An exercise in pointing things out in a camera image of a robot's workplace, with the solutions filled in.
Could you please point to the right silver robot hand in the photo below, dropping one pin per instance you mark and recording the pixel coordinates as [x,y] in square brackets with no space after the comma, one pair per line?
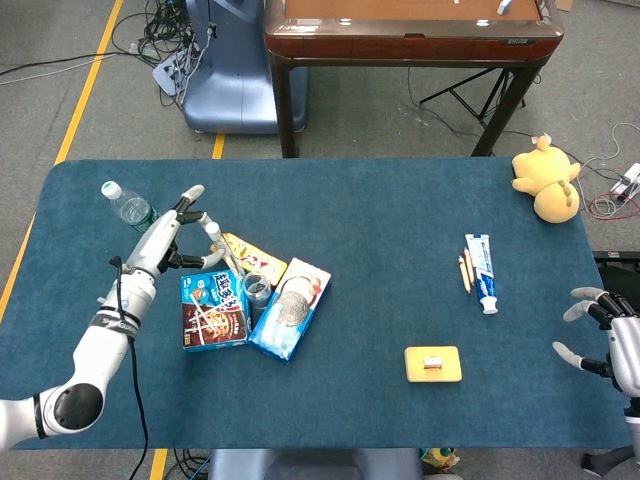
[627,350]

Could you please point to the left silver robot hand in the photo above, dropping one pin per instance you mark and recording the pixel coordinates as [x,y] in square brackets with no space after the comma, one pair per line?
[152,240]

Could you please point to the clear plastic tube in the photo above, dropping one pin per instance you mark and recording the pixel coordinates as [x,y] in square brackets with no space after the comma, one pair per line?
[213,230]

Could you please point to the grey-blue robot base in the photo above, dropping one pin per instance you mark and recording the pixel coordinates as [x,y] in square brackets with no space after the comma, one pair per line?
[310,465]

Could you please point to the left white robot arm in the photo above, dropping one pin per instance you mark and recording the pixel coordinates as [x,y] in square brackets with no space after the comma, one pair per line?
[100,350]

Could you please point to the white blue toothpaste tube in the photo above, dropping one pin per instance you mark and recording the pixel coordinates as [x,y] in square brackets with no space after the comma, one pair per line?
[484,272]

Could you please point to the clear water bottle green label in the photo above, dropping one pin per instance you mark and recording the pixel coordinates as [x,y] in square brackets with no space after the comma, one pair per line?
[132,207]

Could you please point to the black box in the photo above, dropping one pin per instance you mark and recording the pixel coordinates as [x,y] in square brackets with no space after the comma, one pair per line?
[622,270]

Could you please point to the blue chocolate chip cookie box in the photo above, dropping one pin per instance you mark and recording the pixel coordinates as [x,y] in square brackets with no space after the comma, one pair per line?
[210,320]

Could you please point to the yellow snack packet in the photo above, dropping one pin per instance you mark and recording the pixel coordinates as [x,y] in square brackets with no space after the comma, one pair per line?
[255,257]

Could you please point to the blue Oreo cookie box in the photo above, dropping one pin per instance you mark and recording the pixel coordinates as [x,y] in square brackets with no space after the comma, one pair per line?
[290,315]

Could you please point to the white power strip with plugs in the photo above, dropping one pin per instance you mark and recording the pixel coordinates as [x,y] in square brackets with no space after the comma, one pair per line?
[167,72]

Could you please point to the white power strip red plug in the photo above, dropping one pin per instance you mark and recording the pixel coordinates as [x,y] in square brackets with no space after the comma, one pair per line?
[631,180]

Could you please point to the two wooden pencils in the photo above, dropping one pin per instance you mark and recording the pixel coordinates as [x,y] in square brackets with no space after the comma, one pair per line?
[463,275]

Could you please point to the wooden pencil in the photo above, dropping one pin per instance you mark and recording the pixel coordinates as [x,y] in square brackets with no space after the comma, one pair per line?
[467,262]

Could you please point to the small white block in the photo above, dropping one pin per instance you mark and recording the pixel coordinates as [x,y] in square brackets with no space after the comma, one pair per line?
[433,362]

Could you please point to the yellow plush toy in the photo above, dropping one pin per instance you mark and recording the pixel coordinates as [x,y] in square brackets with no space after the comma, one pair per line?
[547,170]

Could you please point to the yellow sponge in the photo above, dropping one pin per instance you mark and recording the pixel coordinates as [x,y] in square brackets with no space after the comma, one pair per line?
[425,375]

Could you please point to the blue felt table cover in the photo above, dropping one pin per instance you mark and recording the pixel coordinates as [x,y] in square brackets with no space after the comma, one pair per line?
[360,225]

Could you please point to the small yellow toy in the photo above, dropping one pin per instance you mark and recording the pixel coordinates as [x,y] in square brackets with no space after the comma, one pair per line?
[440,457]

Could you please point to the black tripod stand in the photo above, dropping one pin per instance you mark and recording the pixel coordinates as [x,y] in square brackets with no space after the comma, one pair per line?
[472,102]

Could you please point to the brown mahjong table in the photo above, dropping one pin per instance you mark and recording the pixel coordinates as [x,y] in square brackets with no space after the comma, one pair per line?
[400,45]

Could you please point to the white blue mahjong tile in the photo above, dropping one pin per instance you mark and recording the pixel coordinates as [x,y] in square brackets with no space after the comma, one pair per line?
[504,6]

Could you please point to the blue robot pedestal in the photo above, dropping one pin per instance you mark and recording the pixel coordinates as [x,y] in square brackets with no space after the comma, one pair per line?
[235,90]

